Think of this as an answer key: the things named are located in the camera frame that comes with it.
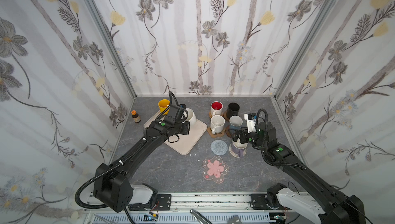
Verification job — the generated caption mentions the blue floral mug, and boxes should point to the blue floral mug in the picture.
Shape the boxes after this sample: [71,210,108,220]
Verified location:
[229,116,243,130]

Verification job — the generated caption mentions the lavender mug white inside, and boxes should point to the lavender mug white inside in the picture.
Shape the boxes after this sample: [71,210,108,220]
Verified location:
[229,142,248,158]

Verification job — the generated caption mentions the yellow mug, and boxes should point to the yellow mug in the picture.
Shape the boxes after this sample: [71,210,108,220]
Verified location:
[158,99,170,113]

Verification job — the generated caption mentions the cork paw print coaster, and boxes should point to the cork paw print coaster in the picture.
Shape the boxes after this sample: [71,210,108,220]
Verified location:
[207,127,225,138]

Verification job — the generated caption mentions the white mug with handle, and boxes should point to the white mug with handle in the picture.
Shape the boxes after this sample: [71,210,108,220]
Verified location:
[186,108,196,126]

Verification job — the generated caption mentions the grey round coaster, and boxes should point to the grey round coaster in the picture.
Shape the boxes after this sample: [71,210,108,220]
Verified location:
[210,140,228,156]

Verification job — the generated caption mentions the speckled white mug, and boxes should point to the speckled white mug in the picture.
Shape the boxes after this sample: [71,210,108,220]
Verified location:
[210,121,225,133]

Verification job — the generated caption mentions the black mug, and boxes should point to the black mug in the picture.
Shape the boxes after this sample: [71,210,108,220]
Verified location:
[226,102,240,118]

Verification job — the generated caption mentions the beige serving tray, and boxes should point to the beige serving tray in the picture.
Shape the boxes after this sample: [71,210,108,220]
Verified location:
[143,111,208,156]

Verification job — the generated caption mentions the woven rattan round coaster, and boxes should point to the woven rattan round coaster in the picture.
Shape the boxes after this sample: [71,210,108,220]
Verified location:
[209,113,225,123]

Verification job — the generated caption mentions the white mug red inside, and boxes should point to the white mug red inside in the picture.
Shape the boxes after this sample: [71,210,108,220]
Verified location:
[209,101,223,117]

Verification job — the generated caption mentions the pink flower coaster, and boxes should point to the pink flower coaster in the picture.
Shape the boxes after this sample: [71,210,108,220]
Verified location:
[202,156,229,184]

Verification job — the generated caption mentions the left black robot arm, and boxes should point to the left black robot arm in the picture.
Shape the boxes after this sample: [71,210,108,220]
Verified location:
[75,104,190,213]

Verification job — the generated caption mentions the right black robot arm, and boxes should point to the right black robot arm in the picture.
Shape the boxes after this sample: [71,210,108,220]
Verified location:
[230,122,368,224]

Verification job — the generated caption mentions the small brown bottle orange cap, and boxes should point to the small brown bottle orange cap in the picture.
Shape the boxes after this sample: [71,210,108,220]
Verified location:
[131,110,141,123]

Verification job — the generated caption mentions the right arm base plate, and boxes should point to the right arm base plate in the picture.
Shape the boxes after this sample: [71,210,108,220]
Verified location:
[250,193,289,211]

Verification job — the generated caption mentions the aluminium frame rail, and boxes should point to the aluminium frame rail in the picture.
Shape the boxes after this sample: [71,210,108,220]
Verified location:
[85,192,313,224]

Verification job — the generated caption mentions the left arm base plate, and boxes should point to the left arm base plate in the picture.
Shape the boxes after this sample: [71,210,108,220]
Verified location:
[128,194,172,211]

